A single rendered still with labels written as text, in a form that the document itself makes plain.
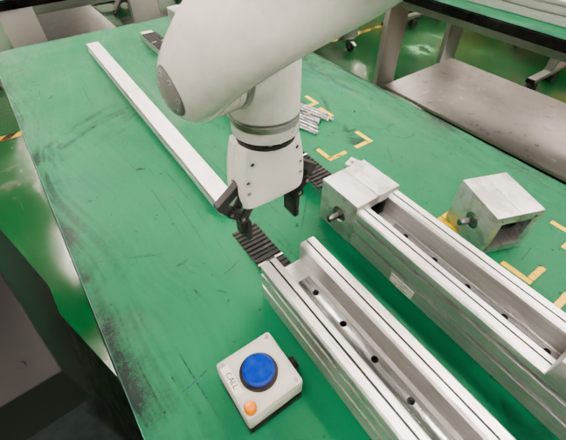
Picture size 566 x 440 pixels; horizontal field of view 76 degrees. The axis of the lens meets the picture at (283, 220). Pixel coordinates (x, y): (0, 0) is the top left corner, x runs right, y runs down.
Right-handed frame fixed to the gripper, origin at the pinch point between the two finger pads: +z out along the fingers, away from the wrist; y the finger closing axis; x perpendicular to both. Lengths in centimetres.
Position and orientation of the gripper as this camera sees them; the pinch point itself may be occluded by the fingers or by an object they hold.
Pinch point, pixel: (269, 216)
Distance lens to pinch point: 55.9
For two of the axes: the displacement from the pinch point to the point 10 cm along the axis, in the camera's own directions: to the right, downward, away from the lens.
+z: 0.0, 6.9, 7.3
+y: -8.2, 4.2, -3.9
